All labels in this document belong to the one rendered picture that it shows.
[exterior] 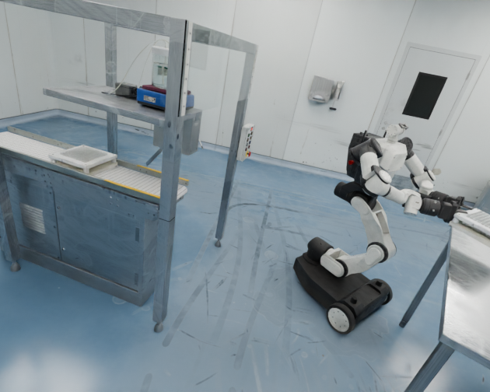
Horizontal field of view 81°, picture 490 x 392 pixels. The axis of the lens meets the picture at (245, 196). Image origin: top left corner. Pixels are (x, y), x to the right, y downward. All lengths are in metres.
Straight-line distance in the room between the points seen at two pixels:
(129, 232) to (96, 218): 0.22
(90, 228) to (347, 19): 4.18
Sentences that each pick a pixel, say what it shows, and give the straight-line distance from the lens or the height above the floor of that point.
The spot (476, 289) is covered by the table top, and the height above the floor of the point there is 0.86.
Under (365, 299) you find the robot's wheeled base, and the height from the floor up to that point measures 0.19.
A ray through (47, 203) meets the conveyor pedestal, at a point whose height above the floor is 0.56.
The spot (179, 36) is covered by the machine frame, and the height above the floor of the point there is 1.58.
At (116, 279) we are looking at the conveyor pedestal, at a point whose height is 0.16.
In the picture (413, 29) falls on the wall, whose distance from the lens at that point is 5.06.
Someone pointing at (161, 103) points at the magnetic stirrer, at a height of 1.31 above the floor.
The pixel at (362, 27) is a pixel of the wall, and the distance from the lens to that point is 4.90.
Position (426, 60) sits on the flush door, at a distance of 5.12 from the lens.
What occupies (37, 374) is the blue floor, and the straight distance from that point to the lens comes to 1.95.
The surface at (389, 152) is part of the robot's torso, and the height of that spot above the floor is 1.22.
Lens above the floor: 1.57
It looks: 26 degrees down
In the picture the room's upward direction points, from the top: 12 degrees clockwise
